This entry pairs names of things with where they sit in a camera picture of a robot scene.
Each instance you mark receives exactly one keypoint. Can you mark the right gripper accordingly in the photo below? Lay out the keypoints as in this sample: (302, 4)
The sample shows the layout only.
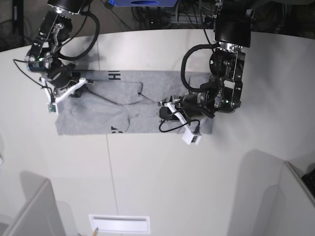
(62, 78)

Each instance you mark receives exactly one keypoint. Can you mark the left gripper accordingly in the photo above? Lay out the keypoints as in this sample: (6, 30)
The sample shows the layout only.
(193, 105)

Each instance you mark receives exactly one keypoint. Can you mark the grey T-shirt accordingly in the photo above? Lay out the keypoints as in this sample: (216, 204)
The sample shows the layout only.
(118, 102)

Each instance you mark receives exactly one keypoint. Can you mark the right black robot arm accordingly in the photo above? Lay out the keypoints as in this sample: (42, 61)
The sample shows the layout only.
(45, 55)

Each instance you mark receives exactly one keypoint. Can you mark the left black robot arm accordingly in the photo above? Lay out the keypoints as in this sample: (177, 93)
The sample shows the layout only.
(222, 93)

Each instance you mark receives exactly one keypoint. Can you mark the blue box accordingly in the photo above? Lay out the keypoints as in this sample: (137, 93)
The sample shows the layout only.
(149, 3)

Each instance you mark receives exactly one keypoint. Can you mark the grey partition panel left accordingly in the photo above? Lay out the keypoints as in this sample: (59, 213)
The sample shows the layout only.
(39, 216)

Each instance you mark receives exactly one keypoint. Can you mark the grey partition panel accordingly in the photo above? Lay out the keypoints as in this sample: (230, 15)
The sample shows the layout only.
(297, 193)
(39, 216)

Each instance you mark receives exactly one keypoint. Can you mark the grey partition panel right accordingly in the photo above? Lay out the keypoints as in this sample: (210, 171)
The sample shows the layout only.
(297, 193)

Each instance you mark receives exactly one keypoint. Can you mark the black keyboard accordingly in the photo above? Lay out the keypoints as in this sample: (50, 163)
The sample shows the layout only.
(309, 180)

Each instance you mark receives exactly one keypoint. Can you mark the white cable grommet tray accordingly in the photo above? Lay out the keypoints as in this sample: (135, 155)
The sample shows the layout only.
(120, 224)

